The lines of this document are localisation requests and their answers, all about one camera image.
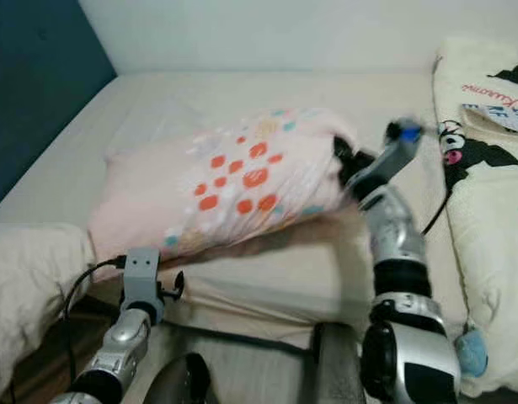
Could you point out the pink pillow with orange dots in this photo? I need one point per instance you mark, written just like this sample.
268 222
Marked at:
233 181

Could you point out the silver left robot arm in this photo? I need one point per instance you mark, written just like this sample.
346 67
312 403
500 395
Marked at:
120 349

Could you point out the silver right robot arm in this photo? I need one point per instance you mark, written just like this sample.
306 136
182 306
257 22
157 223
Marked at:
406 278

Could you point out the plain cream duvet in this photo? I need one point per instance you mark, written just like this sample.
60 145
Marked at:
31 286

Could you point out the white packet with blue letters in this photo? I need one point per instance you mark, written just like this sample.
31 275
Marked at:
499 118

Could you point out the cream blanket with cartoon print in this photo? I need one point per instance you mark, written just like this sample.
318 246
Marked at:
490 244

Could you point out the cream bed mattress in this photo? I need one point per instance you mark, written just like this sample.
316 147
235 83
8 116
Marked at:
183 101

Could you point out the light blue soft item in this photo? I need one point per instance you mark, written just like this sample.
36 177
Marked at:
472 353

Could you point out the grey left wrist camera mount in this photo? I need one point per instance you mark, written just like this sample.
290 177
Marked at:
142 282

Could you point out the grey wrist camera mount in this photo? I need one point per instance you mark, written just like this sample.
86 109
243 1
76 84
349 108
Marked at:
397 156
142 282

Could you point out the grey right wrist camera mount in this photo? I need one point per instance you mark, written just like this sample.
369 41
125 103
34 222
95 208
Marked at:
397 156

